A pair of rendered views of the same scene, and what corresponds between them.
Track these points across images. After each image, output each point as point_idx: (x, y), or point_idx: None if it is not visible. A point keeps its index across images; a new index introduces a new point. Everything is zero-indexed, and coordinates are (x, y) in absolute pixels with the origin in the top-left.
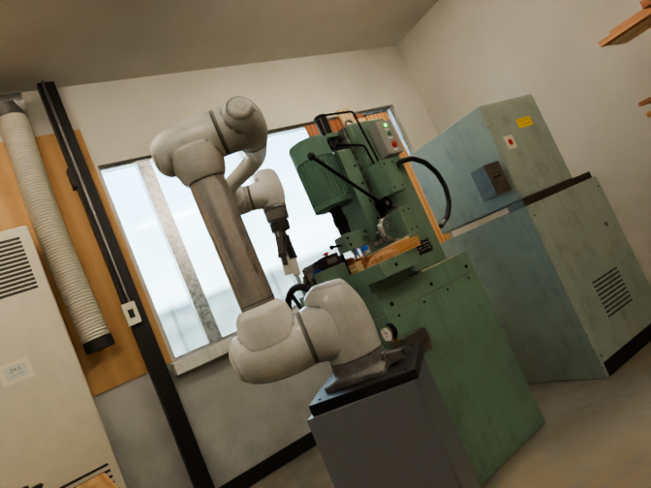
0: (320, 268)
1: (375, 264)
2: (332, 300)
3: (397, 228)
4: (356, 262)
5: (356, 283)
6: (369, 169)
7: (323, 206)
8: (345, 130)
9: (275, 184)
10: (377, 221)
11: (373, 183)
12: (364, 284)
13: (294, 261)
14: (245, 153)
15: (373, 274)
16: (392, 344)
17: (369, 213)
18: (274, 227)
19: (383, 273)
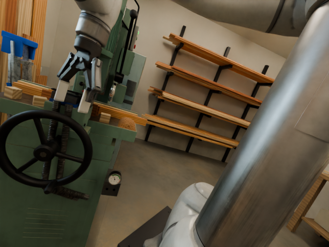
0: (78, 103)
1: (132, 131)
2: None
3: (115, 95)
4: (110, 116)
5: (101, 130)
6: (123, 49)
7: None
8: (126, 9)
9: (120, 8)
10: (105, 81)
11: (117, 57)
12: (109, 135)
13: (65, 86)
14: (264, 12)
15: (125, 135)
16: (107, 183)
17: (106, 74)
18: (91, 47)
19: (134, 139)
